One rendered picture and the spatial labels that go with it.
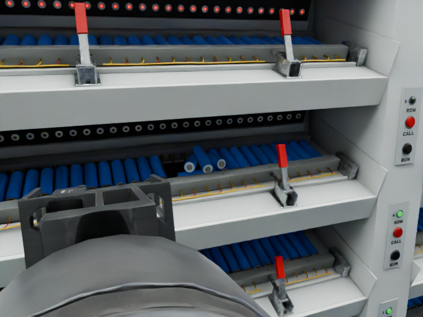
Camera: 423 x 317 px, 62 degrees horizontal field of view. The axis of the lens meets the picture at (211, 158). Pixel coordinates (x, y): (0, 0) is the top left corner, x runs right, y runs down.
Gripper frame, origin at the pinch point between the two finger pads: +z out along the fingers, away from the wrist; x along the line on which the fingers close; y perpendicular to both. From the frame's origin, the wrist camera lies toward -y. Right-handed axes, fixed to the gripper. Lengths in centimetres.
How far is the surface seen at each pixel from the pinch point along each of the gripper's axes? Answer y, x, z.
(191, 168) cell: 4.7, -13.5, 20.4
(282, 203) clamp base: -1.7, -25.6, 14.9
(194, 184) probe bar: 2.3, -13.5, 19.2
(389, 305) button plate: -24, -47, 18
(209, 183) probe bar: 2.0, -15.9, 19.4
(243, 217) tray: -2.7, -18.9, 14.2
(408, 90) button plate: 13.5, -46.4, 10.6
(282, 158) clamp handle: 5.0, -26.5, 15.2
